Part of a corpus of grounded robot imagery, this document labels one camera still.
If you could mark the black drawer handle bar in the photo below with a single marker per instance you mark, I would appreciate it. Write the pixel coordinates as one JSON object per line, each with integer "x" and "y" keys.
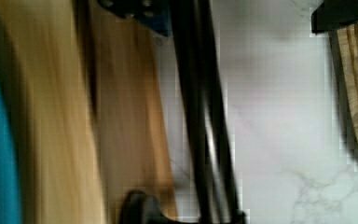
{"x": 193, "y": 37}

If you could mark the wooden drawer cabinet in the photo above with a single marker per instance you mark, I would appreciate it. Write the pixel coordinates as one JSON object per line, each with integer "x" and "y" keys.
{"x": 81, "y": 90}

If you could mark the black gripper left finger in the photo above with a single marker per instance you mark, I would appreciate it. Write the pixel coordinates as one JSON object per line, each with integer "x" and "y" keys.
{"x": 153, "y": 14}

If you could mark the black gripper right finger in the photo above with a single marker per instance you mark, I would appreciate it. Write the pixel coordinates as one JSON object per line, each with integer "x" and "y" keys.
{"x": 332, "y": 15}

